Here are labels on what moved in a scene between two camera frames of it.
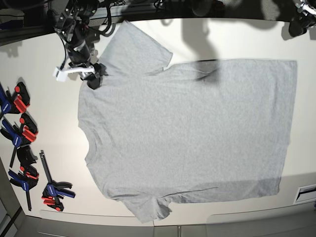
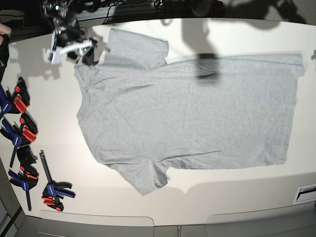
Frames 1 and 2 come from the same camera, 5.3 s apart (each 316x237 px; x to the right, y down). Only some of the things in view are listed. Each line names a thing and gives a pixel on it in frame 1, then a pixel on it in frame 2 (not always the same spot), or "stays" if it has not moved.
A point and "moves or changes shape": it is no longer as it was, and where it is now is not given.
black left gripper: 94,79 -> 88,59
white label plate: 305,194 stays
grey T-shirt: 161,136 moves or changes shape
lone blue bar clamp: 53,191 stays
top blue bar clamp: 16,102 stays
